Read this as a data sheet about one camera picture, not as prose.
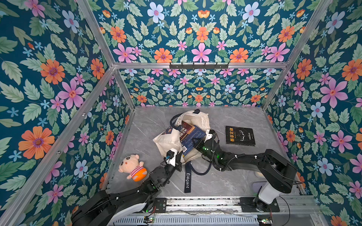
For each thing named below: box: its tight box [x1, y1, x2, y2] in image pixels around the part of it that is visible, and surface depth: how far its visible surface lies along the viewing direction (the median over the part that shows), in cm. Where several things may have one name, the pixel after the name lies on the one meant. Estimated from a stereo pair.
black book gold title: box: [224, 125, 256, 147], surface depth 103 cm
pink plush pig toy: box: [117, 153, 148, 182], surface depth 82 cm
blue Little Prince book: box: [181, 124, 206, 157], surface depth 86 cm
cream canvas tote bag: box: [153, 109, 211, 194], surface depth 84 cm
